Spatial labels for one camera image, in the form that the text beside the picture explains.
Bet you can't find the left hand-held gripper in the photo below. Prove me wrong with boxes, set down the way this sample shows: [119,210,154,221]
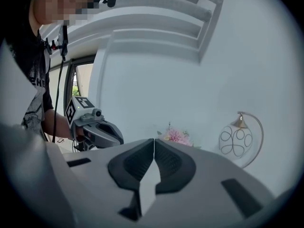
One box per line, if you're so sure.
[65,95,124,152]

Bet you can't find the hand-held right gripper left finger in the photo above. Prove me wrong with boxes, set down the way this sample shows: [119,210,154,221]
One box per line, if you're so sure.
[63,138,154,228]

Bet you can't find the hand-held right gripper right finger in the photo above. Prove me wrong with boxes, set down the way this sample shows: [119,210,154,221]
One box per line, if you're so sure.
[142,138,276,228]

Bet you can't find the pink flowers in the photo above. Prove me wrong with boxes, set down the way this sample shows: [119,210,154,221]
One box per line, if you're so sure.
[156,121,201,149]

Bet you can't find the person's left forearm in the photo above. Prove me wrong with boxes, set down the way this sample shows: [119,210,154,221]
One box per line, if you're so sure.
[42,108,75,142]

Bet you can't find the window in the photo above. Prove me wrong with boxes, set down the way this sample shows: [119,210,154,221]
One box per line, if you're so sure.
[65,58,95,109]

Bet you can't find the gold lamp with globe shade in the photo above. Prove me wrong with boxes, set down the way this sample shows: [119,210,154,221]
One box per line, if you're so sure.
[218,111,265,169]

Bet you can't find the person's black printed t-shirt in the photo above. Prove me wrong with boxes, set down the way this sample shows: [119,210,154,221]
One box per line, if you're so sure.
[4,25,54,137]

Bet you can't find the person's head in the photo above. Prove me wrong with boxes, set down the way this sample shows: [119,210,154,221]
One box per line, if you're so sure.
[28,0,100,30]

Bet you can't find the black cable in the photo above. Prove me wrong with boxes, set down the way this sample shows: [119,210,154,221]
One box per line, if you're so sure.
[44,25,70,143]

